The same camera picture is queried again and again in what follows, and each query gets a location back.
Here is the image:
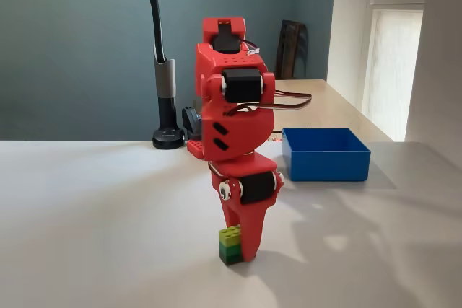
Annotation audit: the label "green lego block stack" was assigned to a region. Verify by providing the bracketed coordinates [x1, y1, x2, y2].
[218, 225, 243, 266]

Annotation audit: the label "red perforated robot base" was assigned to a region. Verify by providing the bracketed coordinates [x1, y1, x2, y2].
[186, 138, 205, 160]

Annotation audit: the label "blue plastic box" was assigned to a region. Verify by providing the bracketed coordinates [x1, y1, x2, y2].
[281, 127, 372, 182]

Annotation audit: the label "black table clamp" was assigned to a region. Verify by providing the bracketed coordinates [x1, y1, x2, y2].
[181, 105, 202, 141]

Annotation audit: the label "dark wooden chair back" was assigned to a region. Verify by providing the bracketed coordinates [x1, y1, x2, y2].
[276, 19, 310, 81]

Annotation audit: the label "black gooseneck stand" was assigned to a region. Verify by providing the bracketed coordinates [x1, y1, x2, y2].
[143, 0, 186, 150]

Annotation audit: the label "white window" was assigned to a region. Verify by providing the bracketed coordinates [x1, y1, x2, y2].
[362, 0, 427, 142]

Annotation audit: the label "black red servo cable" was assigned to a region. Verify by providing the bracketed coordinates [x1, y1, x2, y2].
[225, 90, 313, 118]

